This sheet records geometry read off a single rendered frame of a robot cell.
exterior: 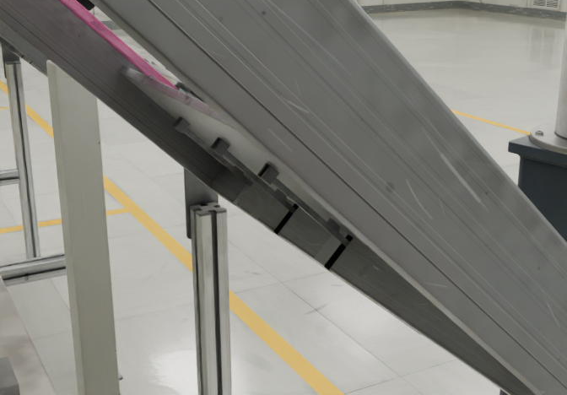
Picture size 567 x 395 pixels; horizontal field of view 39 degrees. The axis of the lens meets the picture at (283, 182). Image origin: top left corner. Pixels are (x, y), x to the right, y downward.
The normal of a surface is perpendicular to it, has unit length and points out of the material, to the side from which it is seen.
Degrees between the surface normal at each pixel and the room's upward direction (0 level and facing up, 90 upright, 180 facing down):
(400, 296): 46
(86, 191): 90
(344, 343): 0
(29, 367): 0
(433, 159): 90
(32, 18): 90
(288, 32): 90
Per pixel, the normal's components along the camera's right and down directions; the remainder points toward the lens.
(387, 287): -0.64, -0.55
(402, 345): 0.00, -0.95
